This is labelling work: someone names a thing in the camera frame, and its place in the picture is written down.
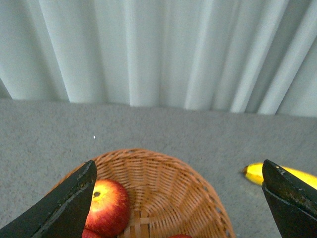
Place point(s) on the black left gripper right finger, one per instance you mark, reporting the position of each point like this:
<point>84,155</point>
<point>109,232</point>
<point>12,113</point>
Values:
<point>292,202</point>

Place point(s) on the small dark red apple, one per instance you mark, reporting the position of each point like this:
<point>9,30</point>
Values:
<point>180,236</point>

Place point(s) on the white pleated curtain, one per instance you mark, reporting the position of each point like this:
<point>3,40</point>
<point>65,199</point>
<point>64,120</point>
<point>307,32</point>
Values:
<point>239,56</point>

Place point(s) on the red apple at basket back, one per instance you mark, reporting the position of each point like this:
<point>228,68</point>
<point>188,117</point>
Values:
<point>110,209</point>

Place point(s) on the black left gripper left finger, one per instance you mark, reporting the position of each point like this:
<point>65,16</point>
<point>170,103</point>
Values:
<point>61,213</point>

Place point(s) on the left brown wicker basket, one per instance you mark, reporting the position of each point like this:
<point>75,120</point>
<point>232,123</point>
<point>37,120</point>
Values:
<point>167,196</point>

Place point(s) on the large yellow banana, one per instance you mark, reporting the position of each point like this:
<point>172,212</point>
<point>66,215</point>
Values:
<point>253,172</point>

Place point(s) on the dark red apple in basket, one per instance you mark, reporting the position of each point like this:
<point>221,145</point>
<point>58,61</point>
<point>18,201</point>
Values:
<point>89,234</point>

